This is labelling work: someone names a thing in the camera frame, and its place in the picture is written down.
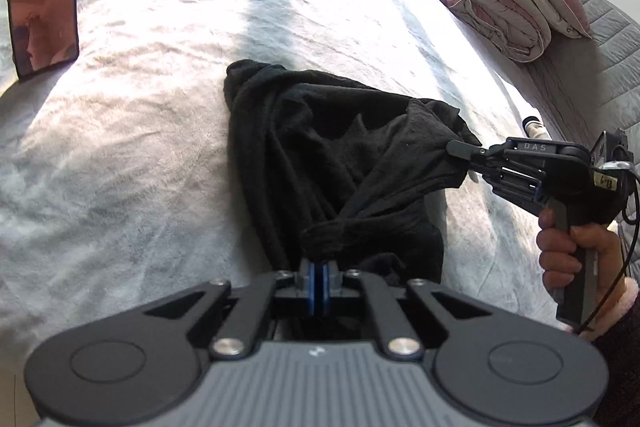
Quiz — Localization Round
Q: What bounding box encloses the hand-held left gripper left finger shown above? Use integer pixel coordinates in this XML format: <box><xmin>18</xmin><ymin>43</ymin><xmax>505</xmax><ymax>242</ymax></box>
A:
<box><xmin>142</xmin><ymin>259</ymin><xmax>318</xmax><ymax>360</ymax></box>

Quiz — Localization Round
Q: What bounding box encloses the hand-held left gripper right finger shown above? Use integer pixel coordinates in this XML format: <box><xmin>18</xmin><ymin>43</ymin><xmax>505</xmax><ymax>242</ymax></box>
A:
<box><xmin>320</xmin><ymin>259</ymin><xmax>496</xmax><ymax>360</ymax></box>

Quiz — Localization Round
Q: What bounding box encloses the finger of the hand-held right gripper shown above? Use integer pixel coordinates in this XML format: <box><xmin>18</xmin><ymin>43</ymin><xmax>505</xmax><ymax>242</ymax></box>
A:
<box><xmin>467</xmin><ymin>159</ymin><xmax>546</xmax><ymax>210</ymax></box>
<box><xmin>446</xmin><ymin>139</ymin><xmax>508</xmax><ymax>168</ymax></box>

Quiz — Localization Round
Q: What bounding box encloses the black t-shirt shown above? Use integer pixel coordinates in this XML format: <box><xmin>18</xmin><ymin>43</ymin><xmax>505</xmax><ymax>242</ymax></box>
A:
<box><xmin>222</xmin><ymin>59</ymin><xmax>483</xmax><ymax>285</ymax></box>

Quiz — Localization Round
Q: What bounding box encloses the person's right forearm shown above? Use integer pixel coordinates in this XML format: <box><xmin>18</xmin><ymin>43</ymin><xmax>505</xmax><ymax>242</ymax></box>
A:
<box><xmin>575</xmin><ymin>277</ymin><xmax>640</xmax><ymax>344</ymax></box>

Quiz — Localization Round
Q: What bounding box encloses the person's right hand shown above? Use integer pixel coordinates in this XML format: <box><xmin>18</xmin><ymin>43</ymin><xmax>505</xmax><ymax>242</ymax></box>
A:
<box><xmin>537</xmin><ymin>208</ymin><xmax>624</xmax><ymax>304</ymax></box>

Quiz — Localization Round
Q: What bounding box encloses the white folded towel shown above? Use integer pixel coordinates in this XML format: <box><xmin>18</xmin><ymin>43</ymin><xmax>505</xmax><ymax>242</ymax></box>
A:
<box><xmin>522</xmin><ymin>117</ymin><xmax>552</xmax><ymax>140</ymax></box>

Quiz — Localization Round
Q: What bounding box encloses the grey quilted headboard cover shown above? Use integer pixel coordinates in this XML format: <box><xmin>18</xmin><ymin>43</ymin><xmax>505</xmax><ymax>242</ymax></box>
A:
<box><xmin>495</xmin><ymin>0</ymin><xmax>640</xmax><ymax>268</ymax></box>

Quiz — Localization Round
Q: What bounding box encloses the folded beige pink quilt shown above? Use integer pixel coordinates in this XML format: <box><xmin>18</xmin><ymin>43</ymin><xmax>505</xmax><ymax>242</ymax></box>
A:
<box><xmin>432</xmin><ymin>0</ymin><xmax>553</xmax><ymax>62</ymax></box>

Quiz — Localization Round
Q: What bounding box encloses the white bed sheet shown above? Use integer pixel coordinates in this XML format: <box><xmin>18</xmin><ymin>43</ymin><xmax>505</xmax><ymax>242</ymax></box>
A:
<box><xmin>0</xmin><ymin>0</ymin><xmax>576</xmax><ymax>358</ymax></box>

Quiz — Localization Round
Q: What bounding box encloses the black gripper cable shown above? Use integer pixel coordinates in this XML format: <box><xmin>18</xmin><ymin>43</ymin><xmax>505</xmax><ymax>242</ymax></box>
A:
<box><xmin>572</xmin><ymin>162</ymin><xmax>640</xmax><ymax>336</ymax></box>

